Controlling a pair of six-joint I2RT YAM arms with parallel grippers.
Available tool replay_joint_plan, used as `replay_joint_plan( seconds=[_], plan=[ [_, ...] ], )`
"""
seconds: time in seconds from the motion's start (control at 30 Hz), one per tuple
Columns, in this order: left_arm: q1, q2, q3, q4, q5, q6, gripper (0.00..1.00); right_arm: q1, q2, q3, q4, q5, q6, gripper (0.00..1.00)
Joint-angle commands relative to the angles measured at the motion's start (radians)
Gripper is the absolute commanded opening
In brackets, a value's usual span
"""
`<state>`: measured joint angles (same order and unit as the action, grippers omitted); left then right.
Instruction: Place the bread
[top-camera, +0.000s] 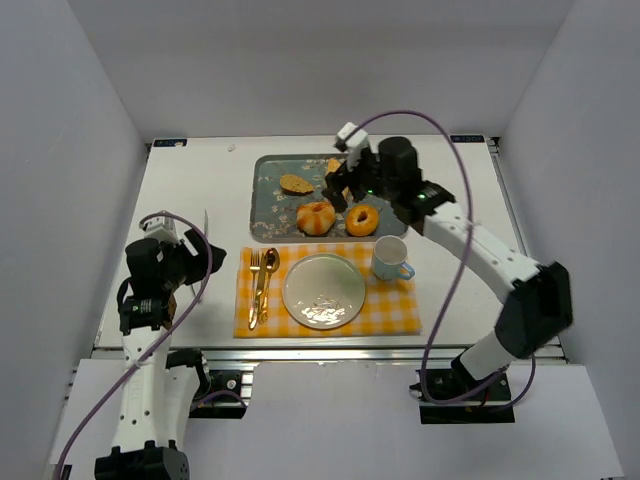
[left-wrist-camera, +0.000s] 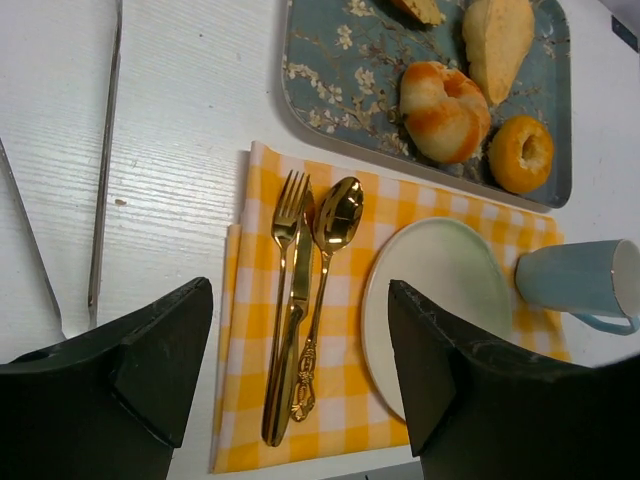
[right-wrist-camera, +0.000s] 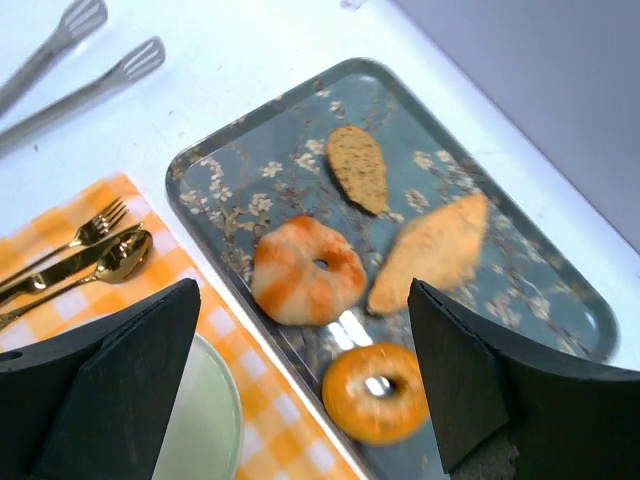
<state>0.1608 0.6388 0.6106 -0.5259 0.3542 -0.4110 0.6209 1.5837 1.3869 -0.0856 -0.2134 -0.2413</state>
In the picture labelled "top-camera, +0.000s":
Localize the long pale bread loaf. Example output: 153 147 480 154
326 158 342 175

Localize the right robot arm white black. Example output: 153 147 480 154
323 134 573 405

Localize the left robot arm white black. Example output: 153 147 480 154
94 227 226 479

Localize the round striped bread bun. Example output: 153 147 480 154
296 202 336 236

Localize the brown seeded bread slice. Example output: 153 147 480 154
279 174 315 196

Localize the orange bagel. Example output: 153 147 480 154
345 205 379 237

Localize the blue floral tray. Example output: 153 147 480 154
248 153 409 244

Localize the gold fork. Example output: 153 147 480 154
248 250 261 331

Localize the white blue mug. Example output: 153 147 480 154
371 235 415 281

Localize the gold knife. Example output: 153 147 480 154
250 254 267 329

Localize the gold spoon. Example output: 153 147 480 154
258 248 280 324

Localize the right blue corner label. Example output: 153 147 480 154
449 134 485 143

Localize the blue corner label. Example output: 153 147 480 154
449 134 485 143
153 139 187 148

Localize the white green round plate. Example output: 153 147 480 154
282 253 366 331

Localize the yellow checkered placemat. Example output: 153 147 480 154
234 243 421 338

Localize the left blue corner label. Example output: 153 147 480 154
153 139 187 148

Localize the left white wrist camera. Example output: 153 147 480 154
139 217 180 244

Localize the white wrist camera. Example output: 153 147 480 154
139 217 180 244
334 122 369 152

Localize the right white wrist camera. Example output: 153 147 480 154
334 122 369 152

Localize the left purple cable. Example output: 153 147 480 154
53 211 215 480

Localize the purple cable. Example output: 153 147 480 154
357 110 539 406
53 211 215 480

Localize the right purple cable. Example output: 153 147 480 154
357 110 539 406

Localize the aluminium table front rail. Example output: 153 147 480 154
90 345 567 364

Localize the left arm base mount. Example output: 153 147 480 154
166 348 246 419

